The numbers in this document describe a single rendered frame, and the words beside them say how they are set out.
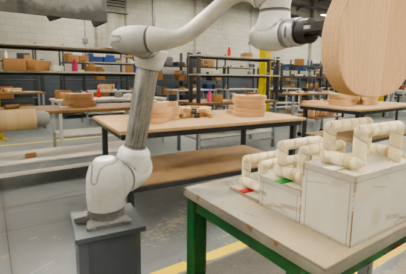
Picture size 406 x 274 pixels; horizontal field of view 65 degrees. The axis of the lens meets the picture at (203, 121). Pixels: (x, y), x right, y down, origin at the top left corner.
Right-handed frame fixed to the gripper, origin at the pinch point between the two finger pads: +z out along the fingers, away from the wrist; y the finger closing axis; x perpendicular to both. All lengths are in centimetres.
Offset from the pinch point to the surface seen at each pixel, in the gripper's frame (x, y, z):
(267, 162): -41.4, 8.1, -24.0
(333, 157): -33.2, 11.5, 1.8
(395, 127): -25.8, -3.7, 8.3
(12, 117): -20, 78, -7
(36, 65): -8, 42, -354
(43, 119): -21, 74, -7
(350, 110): -61, -335, -211
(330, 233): -52, 14, 4
